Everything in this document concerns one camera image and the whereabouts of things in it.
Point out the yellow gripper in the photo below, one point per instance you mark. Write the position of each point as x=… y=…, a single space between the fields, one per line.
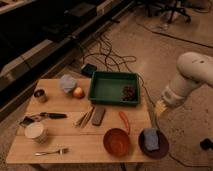
x=160 y=107

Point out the blue sponge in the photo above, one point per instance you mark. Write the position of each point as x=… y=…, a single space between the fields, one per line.
x=151 y=139

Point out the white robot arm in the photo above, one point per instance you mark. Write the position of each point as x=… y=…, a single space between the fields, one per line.
x=193 y=70

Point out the dark purple bowl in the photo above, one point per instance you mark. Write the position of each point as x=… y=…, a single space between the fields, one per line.
x=156 y=154

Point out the red bowl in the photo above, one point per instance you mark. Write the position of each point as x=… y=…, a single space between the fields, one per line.
x=116 y=142

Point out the dark grape bunch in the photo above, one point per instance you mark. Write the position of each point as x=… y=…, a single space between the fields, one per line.
x=129 y=93

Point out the green plastic tray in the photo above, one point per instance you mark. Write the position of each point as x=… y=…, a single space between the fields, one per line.
x=106 y=88

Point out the black object on floor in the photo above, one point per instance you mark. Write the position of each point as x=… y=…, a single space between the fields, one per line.
x=206 y=144

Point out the wooden chopstick pair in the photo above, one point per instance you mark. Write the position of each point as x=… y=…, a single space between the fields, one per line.
x=84 y=119

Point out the black power adapter box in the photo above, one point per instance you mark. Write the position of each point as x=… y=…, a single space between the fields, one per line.
x=88 y=70

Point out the red yellow apple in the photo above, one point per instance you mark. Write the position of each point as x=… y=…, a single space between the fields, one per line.
x=78 y=93

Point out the light blue crumpled cloth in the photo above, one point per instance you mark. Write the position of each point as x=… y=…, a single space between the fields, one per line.
x=67 y=83

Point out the black office chair base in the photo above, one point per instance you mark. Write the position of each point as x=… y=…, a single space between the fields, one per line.
x=173 y=7

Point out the silver fork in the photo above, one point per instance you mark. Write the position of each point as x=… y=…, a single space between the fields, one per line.
x=59 y=151

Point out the wooden table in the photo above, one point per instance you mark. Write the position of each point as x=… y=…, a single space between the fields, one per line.
x=85 y=144

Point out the white paper cup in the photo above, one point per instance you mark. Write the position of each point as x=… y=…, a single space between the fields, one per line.
x=36 y=131

